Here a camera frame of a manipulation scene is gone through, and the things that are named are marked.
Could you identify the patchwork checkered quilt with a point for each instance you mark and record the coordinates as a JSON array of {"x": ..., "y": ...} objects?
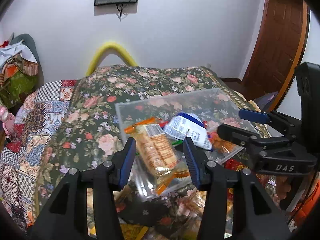
[{"x": 35, "y": 123}]

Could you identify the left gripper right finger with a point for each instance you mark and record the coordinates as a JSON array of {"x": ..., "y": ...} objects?
[{"x": 255, "y": 216}]

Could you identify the right hand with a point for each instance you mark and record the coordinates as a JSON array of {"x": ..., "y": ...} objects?
[{"x": 282, "y": 188}]

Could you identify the blue white snack bag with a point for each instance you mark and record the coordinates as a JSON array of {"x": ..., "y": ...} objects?
[{"x": 188, "y": 125}]

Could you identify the dark floral blanket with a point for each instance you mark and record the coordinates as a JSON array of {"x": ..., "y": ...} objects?
[{"x": 90, "y": 134}]

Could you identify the brown wooden door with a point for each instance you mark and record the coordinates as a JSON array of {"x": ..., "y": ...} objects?
[{"x": 278, "y": 50}]

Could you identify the pile of clothes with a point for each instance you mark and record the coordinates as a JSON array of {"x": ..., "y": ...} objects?
[{"x": 20, "y": 65}]

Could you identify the orange rice cracker pack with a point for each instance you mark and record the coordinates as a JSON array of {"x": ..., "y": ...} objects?
[{"x": 157, "y": 153}]

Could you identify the clear plastic storage bin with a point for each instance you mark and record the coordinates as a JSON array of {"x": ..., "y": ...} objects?
[{"x": 213, "y": 107}]

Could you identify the yellow foam tube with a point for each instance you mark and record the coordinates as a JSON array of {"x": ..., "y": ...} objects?
[{"x": 110, "y": 51}]

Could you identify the orange fried snack bag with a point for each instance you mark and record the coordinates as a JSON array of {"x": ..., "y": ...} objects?
[{"x": 220, "y": 145}]

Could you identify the pink plush toy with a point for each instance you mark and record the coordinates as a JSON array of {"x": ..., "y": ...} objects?
[{"x": 7, "y": 120}]

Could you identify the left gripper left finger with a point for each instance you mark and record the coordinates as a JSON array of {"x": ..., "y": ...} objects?
[{"x": 64, "y": 215}]

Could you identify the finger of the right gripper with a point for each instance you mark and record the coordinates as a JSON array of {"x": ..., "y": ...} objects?
[
  {"x": 278, "y": 121},
  {"x": 241, "y": 137}
]

